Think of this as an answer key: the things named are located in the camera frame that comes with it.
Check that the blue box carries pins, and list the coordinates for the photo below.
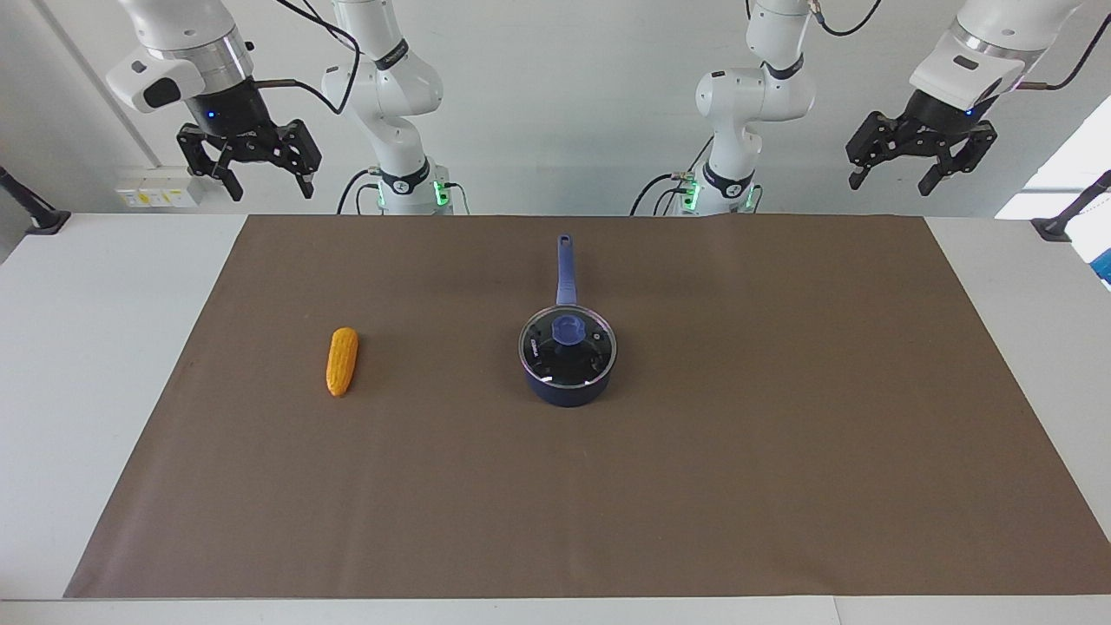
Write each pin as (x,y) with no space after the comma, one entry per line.
(1104,267)

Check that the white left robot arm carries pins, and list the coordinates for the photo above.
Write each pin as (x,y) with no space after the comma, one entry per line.
(746,95)

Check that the glass lid with blue knob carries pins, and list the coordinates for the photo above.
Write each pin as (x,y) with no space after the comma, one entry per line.
(568,347)

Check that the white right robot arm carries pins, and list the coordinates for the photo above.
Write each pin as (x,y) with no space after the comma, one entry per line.
(391,95)

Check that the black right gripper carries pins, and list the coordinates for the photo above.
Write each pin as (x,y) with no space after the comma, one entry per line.
(239,113)

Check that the brown table mat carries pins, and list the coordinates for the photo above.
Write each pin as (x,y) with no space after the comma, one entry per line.
(555,503)

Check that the yellow corn cob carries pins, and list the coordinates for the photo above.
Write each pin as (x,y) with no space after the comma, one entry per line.
(342,360)

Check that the black clamp stand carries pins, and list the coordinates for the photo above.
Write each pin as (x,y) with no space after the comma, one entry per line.
(39,221)
(1055,227)

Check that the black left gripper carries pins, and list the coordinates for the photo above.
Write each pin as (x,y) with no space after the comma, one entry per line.
(937,117)

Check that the white wall outlet box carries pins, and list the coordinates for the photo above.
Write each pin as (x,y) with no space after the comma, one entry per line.
(147,195)

